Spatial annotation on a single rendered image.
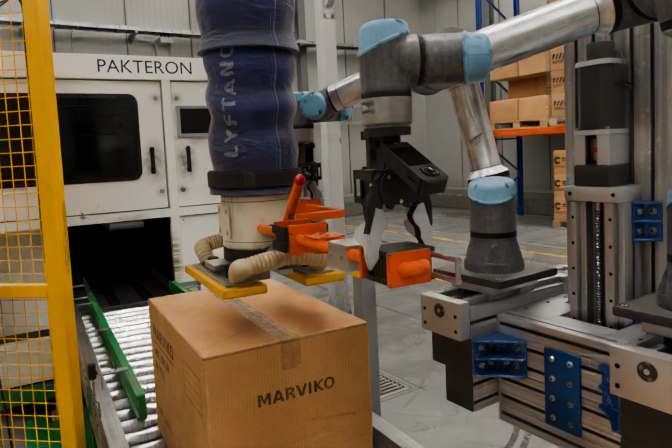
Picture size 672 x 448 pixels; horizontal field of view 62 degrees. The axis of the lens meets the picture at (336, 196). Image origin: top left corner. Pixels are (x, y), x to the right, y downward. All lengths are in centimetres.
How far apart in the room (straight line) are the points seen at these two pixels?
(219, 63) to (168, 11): 930
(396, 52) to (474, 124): 79
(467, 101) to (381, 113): 79
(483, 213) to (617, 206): 30
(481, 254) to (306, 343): 49
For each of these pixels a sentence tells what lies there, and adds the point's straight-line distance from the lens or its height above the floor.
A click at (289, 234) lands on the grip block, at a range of 110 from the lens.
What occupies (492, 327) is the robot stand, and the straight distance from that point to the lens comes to 145.
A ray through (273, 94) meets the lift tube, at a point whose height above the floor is 149.
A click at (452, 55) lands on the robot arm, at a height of 149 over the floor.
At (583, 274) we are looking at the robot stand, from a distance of 144.
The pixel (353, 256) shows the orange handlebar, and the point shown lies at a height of 119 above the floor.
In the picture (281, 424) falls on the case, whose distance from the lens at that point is 135.
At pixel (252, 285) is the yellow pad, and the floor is 108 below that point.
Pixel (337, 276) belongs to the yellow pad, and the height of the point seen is 107.
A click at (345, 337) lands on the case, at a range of 135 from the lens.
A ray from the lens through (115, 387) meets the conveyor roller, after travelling 232.
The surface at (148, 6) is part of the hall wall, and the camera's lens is 1052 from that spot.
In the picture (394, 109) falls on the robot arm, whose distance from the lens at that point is 82.
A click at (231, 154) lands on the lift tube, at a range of 128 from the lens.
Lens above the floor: 136
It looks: 4 degrees down
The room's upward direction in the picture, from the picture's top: 3 degrees counter-clockwise
